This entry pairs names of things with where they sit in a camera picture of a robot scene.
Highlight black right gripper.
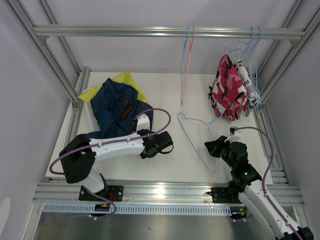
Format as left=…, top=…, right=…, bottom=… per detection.
left=204, top=135, right=235, bottom=170

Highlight blue wire hanger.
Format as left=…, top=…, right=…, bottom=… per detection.
left=245, top=26, right=264, bottom=102
left=224, top=26, right=263, bottom=109
left=176, top=112, right=226, bottom=174
left=180, top=25, right=190, bottom=106

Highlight pink camouflage trousers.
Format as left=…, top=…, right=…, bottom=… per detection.
left=208, top=54, right=249, bottom=121

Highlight dark blue denim trousers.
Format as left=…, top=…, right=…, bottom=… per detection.
left=87, top=78, right=153, bottom=139

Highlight white newspaper print trousers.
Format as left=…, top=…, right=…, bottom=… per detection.
left=234, top=58, right=262, bottom=117

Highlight pink wire hanger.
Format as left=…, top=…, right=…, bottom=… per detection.
left=182, top=25, right=197, bottom=105

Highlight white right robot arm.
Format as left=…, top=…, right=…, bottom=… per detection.
left=204, top=135, right=314, bottom=240

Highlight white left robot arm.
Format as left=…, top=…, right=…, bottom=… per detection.
left=59, top=129, right=174, bottom=201

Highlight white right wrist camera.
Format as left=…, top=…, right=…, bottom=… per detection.
left=224, top=126, right=242, bottom=143

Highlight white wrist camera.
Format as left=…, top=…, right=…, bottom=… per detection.
left=224, top=126, right=242, bottom=143
left=136, top=113, right=151, bottom=132

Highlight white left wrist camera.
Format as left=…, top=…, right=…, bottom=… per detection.
left=136, top=113, right=151, bottom=132

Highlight front aluminium mounting rail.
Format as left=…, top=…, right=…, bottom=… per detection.
left=32, top=180, right=305, bottom=207

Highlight aluminium hanging rail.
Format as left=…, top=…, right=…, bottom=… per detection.
left=33, top=24, right=306, bottom=40

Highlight slotted cable duct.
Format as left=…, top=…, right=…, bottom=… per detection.
left=42, top=203, right=232, bottom=216

